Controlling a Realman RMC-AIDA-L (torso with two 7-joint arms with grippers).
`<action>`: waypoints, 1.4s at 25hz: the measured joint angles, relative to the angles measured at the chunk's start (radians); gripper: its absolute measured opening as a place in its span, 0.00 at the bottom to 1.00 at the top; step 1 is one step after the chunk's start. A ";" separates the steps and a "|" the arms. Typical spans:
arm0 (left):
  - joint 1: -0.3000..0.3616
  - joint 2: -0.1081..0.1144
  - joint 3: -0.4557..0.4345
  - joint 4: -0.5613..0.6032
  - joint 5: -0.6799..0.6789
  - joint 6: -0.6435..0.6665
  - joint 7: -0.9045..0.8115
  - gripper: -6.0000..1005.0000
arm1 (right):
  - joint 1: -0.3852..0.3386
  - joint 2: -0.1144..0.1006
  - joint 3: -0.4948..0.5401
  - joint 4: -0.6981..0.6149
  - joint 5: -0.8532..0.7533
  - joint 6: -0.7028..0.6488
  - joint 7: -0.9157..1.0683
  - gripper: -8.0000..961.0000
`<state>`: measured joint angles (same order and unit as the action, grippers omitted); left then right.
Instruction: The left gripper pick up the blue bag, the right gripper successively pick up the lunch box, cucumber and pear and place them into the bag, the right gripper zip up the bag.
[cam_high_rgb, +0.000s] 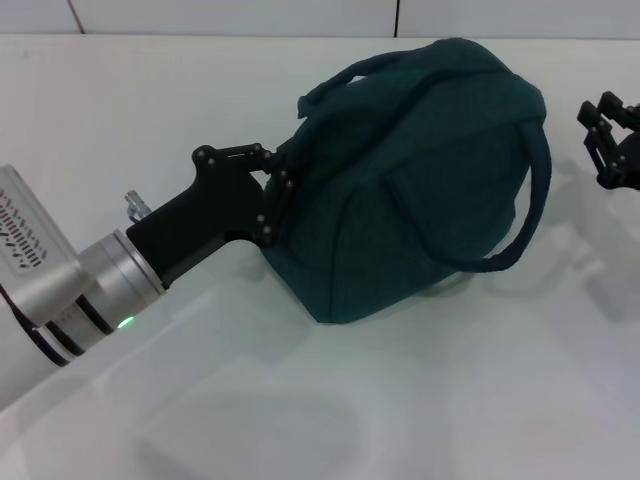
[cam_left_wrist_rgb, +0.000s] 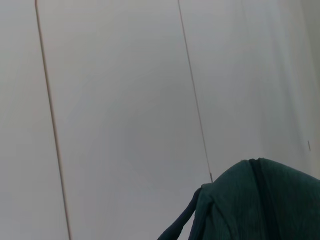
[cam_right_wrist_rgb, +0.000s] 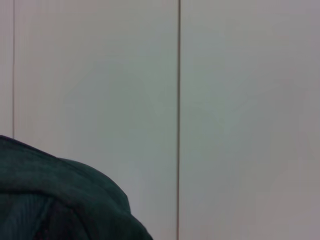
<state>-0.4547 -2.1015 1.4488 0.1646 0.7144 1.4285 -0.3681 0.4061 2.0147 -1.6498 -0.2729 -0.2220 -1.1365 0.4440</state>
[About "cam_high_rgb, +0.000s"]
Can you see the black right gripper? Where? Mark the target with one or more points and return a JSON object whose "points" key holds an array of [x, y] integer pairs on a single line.
{"points": [[627, 167]]}

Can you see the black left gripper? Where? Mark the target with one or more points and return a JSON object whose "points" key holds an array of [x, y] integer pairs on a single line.
{"points": [[210, 215]]}

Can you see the dark teal fabric bag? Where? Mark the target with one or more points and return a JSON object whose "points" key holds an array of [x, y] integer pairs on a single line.
{"points": [[410, 190]]}

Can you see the silver round wrist knob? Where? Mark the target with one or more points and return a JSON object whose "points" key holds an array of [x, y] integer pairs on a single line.
{"points": [[136, 205]]}

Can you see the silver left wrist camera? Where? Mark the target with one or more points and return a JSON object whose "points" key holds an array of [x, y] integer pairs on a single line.
{"points": [[35, 250]]}

